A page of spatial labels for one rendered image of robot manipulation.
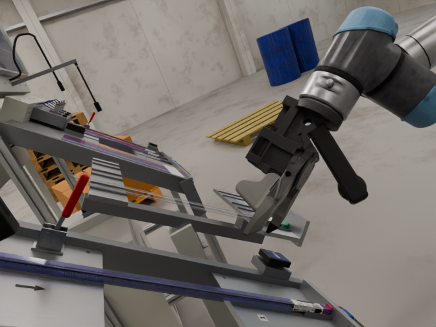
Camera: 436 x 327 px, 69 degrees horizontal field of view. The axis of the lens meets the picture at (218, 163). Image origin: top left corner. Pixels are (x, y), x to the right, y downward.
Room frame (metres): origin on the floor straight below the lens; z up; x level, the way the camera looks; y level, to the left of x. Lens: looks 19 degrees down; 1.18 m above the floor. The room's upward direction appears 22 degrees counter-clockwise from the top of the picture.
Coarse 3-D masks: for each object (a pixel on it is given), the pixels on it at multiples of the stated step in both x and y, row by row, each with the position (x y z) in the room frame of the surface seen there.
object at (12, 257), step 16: (0, 256) 0.32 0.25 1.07; (16, 256) 0.33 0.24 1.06; (48, 272) 0.33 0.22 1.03; (64, 272) 0.33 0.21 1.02; (80, 272) 0.33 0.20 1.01; (96, 272) 0.34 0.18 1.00; (112, 272) 0.35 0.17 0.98; (144, 288) 0.34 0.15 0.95; (160, 288) 0.35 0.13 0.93; (176, 288) 0.35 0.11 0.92; (192, 288) 0.36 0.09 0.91; (208, 288) 0.37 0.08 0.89; (256, 304) 0.37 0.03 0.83; (272, 304) 0.38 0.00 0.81; (288, 304) 0.39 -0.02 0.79; (320, 304) 0.41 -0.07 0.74
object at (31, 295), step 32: (32, 256) 0.36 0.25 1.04; (64, 256) 0.38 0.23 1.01; (96, 256) 0.40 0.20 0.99; (0, 288) 0.28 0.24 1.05; (32, 288) 0.30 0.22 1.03; (64, 288) 0.31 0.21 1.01; (96, 288) 0.32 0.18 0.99; (0, 320) 0.24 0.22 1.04; (32, 320) 0.25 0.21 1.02; (64, 320) 0.26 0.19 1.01; (96, 320) 0.27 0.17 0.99
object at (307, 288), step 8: (304, 280) 0.48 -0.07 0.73; (304, 288) 0.47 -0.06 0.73; (312, 288) 0.46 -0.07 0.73; (312, 296) 0.45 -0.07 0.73; (320, 296) 0.44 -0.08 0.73; (336, 312) 0.39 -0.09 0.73; (344, 312) 0.39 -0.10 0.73; (336, 320) 0.39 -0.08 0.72; (344, 320) 0.38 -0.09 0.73; (352, 320) 0.37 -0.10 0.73
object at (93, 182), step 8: (72, 176) 0.59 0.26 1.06; (88, 184) 0.59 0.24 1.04; (96, 184) 0.60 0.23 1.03; (104, 184) 0.60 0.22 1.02; (112, 184) 0.60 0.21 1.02; (128, 192) 0.61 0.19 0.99; (136, 192) 0.61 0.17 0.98; (144, 192) 0.61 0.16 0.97; (160, 200) 0.62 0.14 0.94; (168, 200) 0.62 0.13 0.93; (176, 200) 0.63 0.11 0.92; (184, 200) 0.63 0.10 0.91; (200, 208) 0.63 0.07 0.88; (208, 208) 0.64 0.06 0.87; (216, 208) 0.64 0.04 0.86; (232, 216) 0.65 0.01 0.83; (240, 216) 0.65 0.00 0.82; (248, 216) 0.66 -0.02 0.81
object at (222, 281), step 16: (224, 288) 0.41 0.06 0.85; (240, 288) 0.42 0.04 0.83; (256, 288) 0.44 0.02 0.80; (272, 288) 0.45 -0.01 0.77; (288, 288) 0.47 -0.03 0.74; (240, 304) 0.36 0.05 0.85; (240, 320) 0.33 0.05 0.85; (256, 320) 0.34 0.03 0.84; (272, 320) 0.35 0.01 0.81; (288, 320) 0.36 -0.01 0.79; (304, 320) 0.37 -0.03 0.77; (320, 320) 0.39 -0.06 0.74
